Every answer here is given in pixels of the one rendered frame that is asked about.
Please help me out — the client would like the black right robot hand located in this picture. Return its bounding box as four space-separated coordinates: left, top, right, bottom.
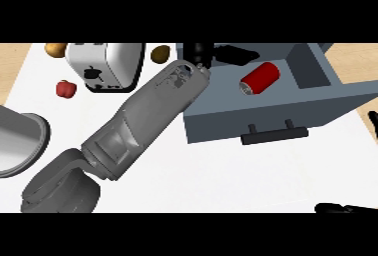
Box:
312 202 378 214

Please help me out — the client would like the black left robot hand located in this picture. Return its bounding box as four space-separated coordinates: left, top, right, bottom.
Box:
187 42 261 70

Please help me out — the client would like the grey-blue open drawer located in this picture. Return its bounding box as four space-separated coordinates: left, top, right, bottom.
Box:
175 42 378 116

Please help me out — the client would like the red can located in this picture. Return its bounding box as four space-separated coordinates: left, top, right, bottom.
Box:
237 61 281 96

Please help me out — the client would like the grey-blue drawer front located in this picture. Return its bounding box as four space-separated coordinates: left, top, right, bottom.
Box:
181 79 378 145

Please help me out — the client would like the brown potato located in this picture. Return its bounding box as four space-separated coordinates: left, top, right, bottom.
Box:
149 44 172 65
42 42 69 59

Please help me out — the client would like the white toaster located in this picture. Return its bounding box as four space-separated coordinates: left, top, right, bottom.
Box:
64 42 147 94

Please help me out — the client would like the black object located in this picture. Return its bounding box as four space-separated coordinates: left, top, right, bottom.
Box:
366 111 378 135

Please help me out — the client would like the red bell pepper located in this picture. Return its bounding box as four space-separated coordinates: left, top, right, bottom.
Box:
54 79 78 100

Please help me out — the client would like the grey round pot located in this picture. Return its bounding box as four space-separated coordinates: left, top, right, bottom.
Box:
0 105 53 179

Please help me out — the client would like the black drawer handle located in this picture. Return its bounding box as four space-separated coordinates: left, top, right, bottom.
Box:
239 118 310 146

